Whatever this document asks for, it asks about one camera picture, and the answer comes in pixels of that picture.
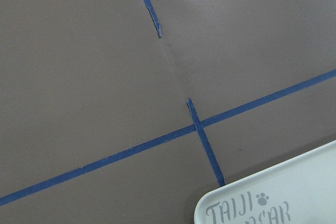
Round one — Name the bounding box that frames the white rectangular tray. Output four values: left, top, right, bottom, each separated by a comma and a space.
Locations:
194, 142, 335, 223

